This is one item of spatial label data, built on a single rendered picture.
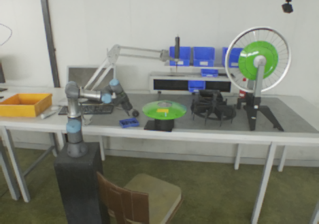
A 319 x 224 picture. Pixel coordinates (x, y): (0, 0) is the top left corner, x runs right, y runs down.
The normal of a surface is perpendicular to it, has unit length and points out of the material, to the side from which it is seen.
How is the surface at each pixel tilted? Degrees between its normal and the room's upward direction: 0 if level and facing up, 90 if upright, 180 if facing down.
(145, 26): 90
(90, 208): 90
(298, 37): 90
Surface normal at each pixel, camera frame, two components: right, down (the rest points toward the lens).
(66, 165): 0.06, 0.36
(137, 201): -0.22, 0.36
